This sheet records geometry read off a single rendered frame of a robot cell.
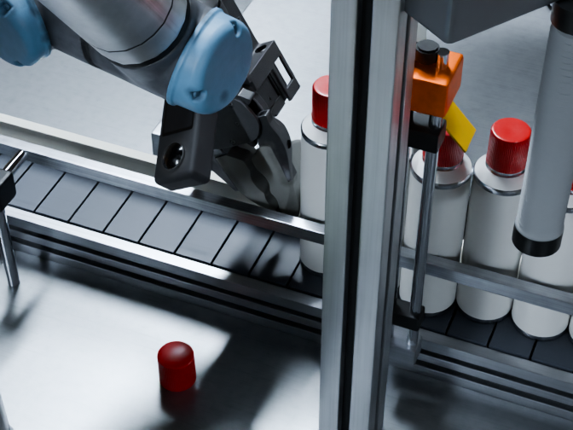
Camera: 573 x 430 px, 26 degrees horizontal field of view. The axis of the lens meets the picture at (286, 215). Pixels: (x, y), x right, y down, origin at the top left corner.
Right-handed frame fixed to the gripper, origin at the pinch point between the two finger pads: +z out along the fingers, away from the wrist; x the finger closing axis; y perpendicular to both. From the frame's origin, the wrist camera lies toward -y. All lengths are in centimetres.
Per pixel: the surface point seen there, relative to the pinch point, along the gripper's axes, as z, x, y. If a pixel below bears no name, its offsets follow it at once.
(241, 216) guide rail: -3.1, 1.1, -3.8
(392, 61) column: -20.9, -28.1, -16.3
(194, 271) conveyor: 1.4, 9.0, -4.9
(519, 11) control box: -20.5, -35.9, -13.4
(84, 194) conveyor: -6.1, 21.5, 0.4
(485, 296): 11.4, -16.1, -1.4
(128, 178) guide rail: -9.3, 10.6, -3.8
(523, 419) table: 21.8, -16.9, -6.3
